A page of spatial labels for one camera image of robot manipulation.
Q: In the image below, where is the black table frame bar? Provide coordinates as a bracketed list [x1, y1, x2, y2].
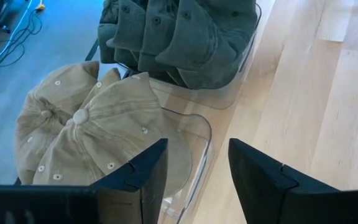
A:
[85, 38, 100, 62]

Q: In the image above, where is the clear plastic bin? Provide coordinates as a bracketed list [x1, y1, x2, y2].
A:
[116, 2, 264, 111]
[14, 106, 214, 224]

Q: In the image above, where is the dark green baseball cap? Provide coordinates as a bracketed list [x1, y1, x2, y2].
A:
[106, 0, 147, 71]
[219, 0, 259, 68]
[154, 0, 241, 91]
[98, 0, 121, 65]
[137, 0, 180, 76]

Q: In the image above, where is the black floor cable tangle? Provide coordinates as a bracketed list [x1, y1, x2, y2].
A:
[0, 9, 44, 68]

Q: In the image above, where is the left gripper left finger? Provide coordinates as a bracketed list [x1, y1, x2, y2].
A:
[0, 138, 169, 224]

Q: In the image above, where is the white floor cable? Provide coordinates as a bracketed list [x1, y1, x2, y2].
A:
[0, 0, 34, 63]

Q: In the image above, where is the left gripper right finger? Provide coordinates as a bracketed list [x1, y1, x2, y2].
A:
[227, 138, 358, 224]

